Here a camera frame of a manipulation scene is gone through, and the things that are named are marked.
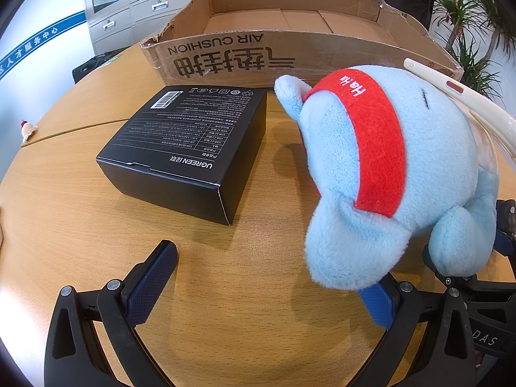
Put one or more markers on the large cardboard box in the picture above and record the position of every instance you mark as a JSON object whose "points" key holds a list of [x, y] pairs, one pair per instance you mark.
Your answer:
{"points": [[282, 44]]}

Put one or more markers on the small white red figurine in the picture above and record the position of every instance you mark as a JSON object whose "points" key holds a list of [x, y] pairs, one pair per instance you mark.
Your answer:
{"points": [[27, 129]]}

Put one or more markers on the black office chair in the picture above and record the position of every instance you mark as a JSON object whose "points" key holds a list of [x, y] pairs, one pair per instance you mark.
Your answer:
{"points": [[90, 66]]}

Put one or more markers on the blue wall banner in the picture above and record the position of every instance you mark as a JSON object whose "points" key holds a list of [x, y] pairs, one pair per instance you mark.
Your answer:
{"points": [[36, 40]]}

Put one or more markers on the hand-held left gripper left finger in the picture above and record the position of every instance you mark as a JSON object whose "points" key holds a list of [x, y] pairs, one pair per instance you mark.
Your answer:
{"points": [[153, 282]]}

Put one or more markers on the black product box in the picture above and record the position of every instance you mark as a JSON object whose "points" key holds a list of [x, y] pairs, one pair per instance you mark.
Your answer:
{"points": [[189, 145]]}

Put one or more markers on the clear white-rimmed phone case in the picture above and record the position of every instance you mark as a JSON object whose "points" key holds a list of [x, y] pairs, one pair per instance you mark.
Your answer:
{"points": [[483, 107]]}

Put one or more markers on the grey filing cabinet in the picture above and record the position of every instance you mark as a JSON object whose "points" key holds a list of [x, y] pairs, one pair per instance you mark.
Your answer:
{"points": [[121, 4]]}

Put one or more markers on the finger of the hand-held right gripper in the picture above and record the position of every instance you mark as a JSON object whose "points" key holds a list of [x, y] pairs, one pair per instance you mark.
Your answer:
{"points": [[451, 280], [504, 225]]}

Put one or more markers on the green potted palm plant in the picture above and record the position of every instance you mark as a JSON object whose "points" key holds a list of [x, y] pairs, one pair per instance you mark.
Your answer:
{"points": [[471, 28]]}

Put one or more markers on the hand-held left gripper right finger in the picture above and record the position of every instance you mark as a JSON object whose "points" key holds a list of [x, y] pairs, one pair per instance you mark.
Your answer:
{"points": [[379, 306]]}

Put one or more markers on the blue plush toy red headband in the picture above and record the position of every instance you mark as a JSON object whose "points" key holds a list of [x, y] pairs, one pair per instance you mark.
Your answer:
{"points": [[383, 169]]}

